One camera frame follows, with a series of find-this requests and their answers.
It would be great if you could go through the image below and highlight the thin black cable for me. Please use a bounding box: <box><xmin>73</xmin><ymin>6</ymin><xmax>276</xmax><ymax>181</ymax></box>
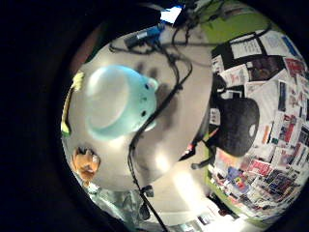
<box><xmin>180</xmin><ymin>20</ymin><xmax>273</xmax><ymax>48</ymax></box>

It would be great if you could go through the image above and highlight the grey crumpled plastic sheet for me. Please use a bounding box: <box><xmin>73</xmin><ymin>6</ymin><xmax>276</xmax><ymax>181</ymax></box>
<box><xmin>86</xmin><ymin>183</ymin><xmax>153</xmax><ymax>228</ymax></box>

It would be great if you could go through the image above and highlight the black cable connector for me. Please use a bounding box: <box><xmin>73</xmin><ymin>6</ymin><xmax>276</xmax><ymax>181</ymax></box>
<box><xmin>141</xmin><ymin>185</ymin><xmax>155</xmax><ymax>198</ymax></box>

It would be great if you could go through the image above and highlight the yellow green toy banana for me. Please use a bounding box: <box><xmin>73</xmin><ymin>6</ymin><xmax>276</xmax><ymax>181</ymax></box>
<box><xmin>60</xmin><ymin>71</ymin><xmax>86</xmax><ymax>138</ymax></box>

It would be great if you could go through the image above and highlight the long black cable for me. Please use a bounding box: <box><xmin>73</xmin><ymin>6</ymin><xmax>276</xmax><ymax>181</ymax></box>
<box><xmin>126</xmin><ymin>25</ymin><xmax>194</xmax><ymax>232</ymax></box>

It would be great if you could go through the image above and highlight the wall of printed posters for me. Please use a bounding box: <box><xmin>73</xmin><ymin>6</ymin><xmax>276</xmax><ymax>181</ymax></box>
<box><xmin>208</xmin><ymin>28</ymin><xmax>309</xmax><ymax>224</ymax></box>

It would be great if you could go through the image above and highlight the light blue animal-face bowl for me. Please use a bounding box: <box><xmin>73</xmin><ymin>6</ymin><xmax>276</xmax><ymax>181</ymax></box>
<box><xmin>84</xmin><ymin>64</ymin><xmax>160</xmax><ymax>141</ymax></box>

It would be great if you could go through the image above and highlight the blue black device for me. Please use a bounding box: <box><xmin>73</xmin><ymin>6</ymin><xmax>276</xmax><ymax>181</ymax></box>
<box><xmin>123</xmin><ymin>23</ymin><xmax>166</xmax><ymax>50</ymax></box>

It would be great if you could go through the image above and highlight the bright monitor screen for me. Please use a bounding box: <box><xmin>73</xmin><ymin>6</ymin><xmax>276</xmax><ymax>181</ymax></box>
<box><xmin>159</xmin><ymin>5</ymin><xmax>184</xmax><ymax>25</ymax></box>

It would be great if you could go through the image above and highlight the orange plush toy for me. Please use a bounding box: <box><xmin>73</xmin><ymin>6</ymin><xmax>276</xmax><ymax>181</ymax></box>
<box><xmin>70</xmin><ymin>146</ymin><xmax>101</xmax><ymax>189</ymax></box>

